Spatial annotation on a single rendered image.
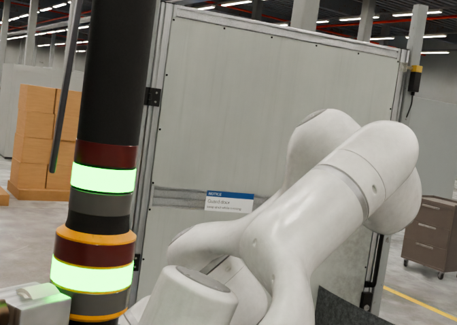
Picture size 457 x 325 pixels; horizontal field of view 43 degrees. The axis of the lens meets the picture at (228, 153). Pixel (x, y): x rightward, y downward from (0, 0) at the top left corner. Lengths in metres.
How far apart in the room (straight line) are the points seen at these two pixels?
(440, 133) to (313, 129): 9.85
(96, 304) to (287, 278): 0.29
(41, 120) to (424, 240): 5.32
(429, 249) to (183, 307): 6.78
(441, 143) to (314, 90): 8.47
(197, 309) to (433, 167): 10.21
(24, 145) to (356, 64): 6.55
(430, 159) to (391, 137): 9.88
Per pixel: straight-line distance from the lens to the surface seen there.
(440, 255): 7.21
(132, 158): 0.31
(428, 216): 7.28
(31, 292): 0.30
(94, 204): 0.31
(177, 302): 0.56
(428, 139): 10.49
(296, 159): 0.91
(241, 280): 1.12
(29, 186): 8.61
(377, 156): 0.71
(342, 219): 0.66
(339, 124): 0.89
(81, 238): 0.31
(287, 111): 2.34
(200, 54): 2.20
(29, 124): 8.47
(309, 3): 7.29
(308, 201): 0.65
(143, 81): 0.31
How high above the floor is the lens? 1.65
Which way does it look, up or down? 5 degrees down
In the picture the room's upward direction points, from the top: 8 degrees clockwise
